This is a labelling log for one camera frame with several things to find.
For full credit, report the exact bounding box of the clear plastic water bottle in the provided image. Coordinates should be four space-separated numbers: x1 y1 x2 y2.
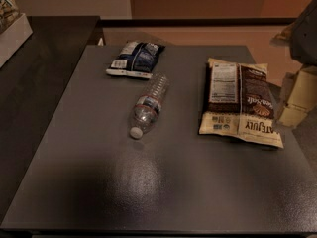
129 72 169 140

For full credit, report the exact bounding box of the blue snack bag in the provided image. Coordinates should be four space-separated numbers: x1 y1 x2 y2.
106 41 165 79

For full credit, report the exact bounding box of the dark wooden side table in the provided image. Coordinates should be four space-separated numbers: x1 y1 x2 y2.
0 16 99 223

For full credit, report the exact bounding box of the brown and cream chip bag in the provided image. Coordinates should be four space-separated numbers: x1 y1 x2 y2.
199 58 283 148

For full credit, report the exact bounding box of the white box with snacks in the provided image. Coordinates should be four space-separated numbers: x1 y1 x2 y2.
0 0 33 67

